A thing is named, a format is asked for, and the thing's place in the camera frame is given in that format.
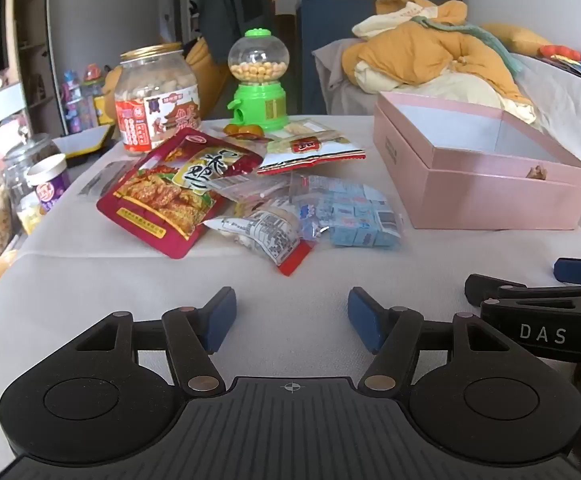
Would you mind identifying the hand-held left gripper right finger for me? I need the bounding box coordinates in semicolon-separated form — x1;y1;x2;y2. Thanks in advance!
347;286;509;395

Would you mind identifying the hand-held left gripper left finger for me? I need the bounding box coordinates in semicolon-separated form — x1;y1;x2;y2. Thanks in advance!
73;286;238;395

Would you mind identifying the pink cardboard box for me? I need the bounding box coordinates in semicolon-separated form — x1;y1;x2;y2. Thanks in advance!
373;91;581;231

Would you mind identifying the large red snack bag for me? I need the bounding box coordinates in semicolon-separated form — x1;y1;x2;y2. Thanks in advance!
96;127;266;260

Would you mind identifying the white tablecloth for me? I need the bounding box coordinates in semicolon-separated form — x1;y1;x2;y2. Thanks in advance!
0;115;581;461

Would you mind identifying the clear packet with red edge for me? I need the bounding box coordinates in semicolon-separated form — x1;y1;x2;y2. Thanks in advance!
203;205;317;277

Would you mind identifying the bag of blue candies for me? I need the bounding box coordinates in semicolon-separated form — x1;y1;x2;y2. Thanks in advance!
290;175;403;251

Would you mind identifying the small clear plastic packet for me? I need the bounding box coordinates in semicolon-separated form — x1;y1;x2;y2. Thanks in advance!
205;175;296;207

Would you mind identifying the white red cracker packet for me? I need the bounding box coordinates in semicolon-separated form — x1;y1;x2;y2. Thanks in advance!
258;117;366;176

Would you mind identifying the brown wrapped candy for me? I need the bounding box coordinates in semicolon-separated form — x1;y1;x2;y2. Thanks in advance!
223;122;266;141

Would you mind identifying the purple white paper cup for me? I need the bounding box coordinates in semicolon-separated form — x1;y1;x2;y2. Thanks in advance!
25;153;71;216

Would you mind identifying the green candy dispenser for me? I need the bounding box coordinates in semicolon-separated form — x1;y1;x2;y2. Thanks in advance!
223;28;291;132

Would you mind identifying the yellow edged black tray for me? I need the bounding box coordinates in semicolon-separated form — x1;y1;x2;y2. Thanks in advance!
53;125;116;168

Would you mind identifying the clear jar with gold lid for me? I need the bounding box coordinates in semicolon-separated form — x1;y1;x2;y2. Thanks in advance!
114;42;202;156

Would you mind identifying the orange yellow blanket pile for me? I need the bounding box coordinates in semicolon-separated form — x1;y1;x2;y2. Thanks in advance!
353;0;538;126

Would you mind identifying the glass jar with dark contents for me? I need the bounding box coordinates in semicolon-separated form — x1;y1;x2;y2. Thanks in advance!
3;132;64;236

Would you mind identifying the toy bottle with red cap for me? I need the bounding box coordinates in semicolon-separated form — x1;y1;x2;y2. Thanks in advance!
81;63;106;128

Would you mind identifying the pink blue toy bottle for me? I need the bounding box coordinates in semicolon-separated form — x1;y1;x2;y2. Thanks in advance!
62;70;84;133

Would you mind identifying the blue cabinet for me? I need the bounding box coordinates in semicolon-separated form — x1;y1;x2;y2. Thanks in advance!
295;0;386;116

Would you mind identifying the dark hanging jacket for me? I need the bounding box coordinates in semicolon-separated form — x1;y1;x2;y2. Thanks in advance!
189;0;276;66

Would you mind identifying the wooden shelf unit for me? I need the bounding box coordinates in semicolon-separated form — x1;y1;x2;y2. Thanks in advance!
5;0;61;136

